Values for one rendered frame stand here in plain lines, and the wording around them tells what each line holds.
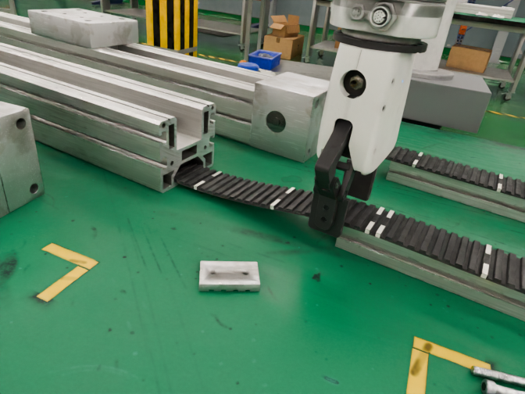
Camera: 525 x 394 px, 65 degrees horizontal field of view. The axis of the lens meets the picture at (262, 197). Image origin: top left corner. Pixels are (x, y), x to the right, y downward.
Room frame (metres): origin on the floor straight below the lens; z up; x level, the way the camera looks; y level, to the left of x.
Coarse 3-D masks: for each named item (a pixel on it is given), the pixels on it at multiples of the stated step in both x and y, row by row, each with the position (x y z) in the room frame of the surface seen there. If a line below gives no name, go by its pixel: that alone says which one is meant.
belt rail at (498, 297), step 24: (336, 240) 0.34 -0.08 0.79; (360, 240) 0.33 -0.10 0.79; (384, 240) 0.32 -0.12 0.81; (384, 264) 0.31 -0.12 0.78; (408, 264) 0.30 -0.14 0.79; (432, 264) 0.29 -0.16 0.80; (456, 288) 0.28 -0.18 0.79; (480, 288) 0.28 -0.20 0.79; (504, 288) 0.27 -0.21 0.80; (504, 312) 0.27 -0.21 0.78
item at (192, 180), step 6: (204, 168) 0.46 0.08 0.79; (192, 174) 0.44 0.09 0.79; (198, 174) 0.44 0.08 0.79; (204, 174) 0.44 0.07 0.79; (210, 174) 0.44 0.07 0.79; (186, 180) 0.42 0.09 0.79; (192, 180) 0.42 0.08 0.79; (198, 180) 0.42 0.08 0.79; (186, 186) 0.41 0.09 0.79; (192, 186) 0.41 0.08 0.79
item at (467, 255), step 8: (464, 240) 0.32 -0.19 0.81; (456, 248) 0.31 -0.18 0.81; (464, 248) 0.31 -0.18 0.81; (472, 248) 0.31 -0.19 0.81; (480, 248) 0.31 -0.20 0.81; (456, 256) 0.29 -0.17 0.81; (464, 256) 0.29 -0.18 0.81; (472, 256) 0.29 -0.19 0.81; (456, 264) 0.28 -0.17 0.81; (464, 264) 0.28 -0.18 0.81; (472, 264) 0.28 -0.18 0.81; (472, 272) 0.28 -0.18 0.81
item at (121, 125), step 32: (0, 64) 0.55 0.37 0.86; (32, 64) 0.61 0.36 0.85; (64, 64) 0.59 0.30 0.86; (0, 96) 0.53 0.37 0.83; (32, 96) 0.51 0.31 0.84; (64, 96) 0.47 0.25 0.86; (96, 96) 0.46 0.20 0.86; (128, 96) 0.52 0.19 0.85; (160, 96) 0.49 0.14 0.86; (64, 128) 0.49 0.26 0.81; (96, 128) 0.44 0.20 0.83; (128, 128) 0.43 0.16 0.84; (160, 128) 0.40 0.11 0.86; (192, 128) 0.47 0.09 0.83; (96, 160) 0.45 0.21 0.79; (128, 160) 0.42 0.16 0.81; (160, 160) 0.40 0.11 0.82; (192, 160) 0.48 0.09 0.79
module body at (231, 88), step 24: (0, 24) 0.84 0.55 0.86; (24, 24) 0.91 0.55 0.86; (24, 48) 0.80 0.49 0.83; (48, 48) 0.79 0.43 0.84; (72, 48) 0.74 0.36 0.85; (96, 48) 0.71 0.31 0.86; (120, 48) 0.79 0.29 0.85; (144, 48) 0.76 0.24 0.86; (120, 72) 0.69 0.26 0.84; (144, 72) 0.68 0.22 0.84; (168, 72) 0.64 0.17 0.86; (192, 72) 0.63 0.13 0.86; (216, 72) 0.69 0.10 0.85; (240, 72) 0.67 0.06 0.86; (192, 96) 0.62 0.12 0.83; (216, 96) 0.60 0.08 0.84; (240, 96) 0.59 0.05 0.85; (216, 120) 0.60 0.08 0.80; (240, 120) 0.59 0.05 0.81
